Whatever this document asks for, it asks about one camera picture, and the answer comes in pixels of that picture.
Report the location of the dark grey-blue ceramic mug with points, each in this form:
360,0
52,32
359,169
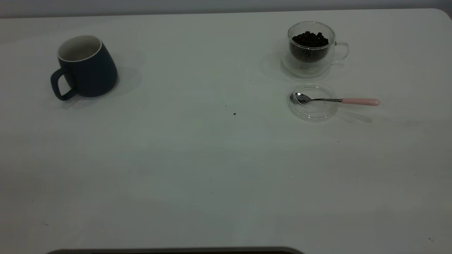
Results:
92,74

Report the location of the dark beans heap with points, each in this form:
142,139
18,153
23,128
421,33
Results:
310,44

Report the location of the clear glass saucer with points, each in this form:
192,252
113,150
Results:
314,112

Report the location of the clear double-wall glass cup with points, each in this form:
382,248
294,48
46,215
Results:
318,70

